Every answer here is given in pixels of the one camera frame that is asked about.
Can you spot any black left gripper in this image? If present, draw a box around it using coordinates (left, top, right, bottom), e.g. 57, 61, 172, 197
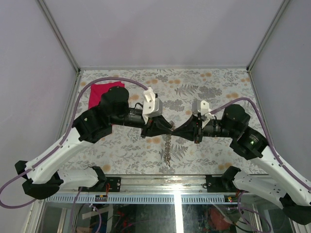
111, 107, 174, 138

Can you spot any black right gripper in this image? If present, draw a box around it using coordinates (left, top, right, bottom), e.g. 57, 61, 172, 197
173, 113, 237, 144

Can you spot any grey metal key organiser ring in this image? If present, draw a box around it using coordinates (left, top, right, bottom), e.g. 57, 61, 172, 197
163, 121, 176, 167

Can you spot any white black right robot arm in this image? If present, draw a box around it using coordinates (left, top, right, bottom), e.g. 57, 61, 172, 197
173, 104, 311, 225

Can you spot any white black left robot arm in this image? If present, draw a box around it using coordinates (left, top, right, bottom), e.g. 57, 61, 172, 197
15, 86, 173, 200

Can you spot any floral table mat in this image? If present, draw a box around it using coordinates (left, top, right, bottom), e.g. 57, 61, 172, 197
63, 68, 264, 175

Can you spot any red folded cloth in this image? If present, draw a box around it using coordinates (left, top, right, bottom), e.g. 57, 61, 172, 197
88, 82, 125, 109

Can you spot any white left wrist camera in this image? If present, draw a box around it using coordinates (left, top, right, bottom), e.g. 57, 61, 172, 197
142, 87, 163, 124

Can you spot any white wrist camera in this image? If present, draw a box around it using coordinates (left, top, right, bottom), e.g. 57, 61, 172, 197
142, 87, 163, 124
192, 100, 214, 123

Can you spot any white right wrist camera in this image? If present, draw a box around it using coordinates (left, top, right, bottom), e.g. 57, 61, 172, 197
192, 100, 214, 123

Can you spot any aluminium front rail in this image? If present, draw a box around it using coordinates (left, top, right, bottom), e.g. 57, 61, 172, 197
37, 174, 298, 194

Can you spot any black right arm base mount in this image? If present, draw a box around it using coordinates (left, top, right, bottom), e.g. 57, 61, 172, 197
202, 175, 237, 193

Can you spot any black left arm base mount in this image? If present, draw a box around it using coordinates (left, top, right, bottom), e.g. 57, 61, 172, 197
95, 177, 121, 193

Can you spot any white slotted cable duct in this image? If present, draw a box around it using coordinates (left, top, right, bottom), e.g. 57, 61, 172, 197
46, 193, 234, 204

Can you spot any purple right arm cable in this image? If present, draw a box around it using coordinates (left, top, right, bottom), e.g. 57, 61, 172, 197
209, 97, 311, 192

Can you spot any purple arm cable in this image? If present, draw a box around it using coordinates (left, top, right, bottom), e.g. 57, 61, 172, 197
0, 77, 148, 209
209, 97, 311, 192

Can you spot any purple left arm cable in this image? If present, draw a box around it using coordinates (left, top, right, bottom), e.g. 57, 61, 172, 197
0, 77, 148, 209

